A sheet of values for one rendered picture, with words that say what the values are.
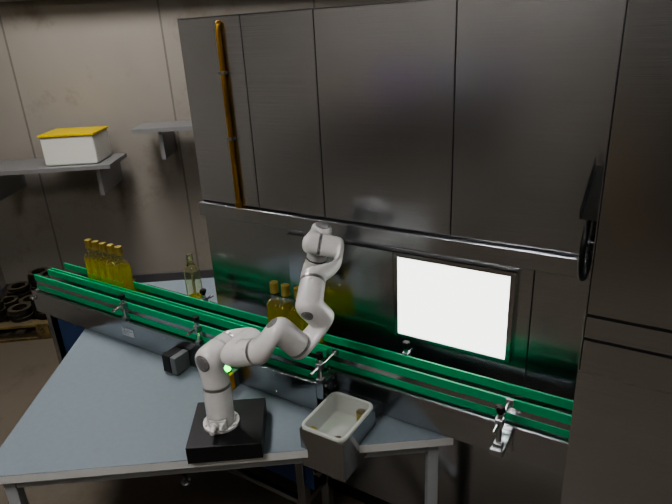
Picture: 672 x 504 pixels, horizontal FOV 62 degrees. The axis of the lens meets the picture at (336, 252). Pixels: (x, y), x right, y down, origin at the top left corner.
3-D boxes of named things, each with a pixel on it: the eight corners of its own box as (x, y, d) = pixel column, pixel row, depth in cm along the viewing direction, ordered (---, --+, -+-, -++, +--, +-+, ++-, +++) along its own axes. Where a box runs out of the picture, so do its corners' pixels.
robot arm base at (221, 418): (235, 439, 185) (230, 400, 180) (197, 441, 185) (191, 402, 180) (242, 410, 200) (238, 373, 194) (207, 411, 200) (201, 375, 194)
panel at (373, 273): (511, 360, 191) (518, 269, 178) (508, 365, 188) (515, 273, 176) (297, 307, 236) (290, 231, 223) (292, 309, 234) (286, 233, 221)
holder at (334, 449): (382, 416, 202) (382, 398, 199) (343, 464, 181) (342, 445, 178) (342, 402, 211) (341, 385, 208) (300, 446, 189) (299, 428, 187)
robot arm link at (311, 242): (331, 241, 185) (302, 236, 185) (326, 268, 190) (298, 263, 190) (333, 221, 198) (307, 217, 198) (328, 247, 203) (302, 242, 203)
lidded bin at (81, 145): (114, 154, 450) (109, 125, 442) (100, 164, 417) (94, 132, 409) (61, 157, 448) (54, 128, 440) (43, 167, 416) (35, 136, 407)
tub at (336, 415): (376, 423, 198) (375, 403, 195) (344, 463, 180) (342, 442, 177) (334, 409, 207) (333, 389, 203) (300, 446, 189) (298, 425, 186)
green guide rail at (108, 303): (317, 377, 204) (316, 358, 201) (316, 378, 203) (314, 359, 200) (39, 287, 292) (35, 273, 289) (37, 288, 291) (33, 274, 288)
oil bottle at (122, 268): (137, 298, 275) (126, 245, 265) (127, 303, 271) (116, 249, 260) (129, 296, 278) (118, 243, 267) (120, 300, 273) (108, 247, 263)
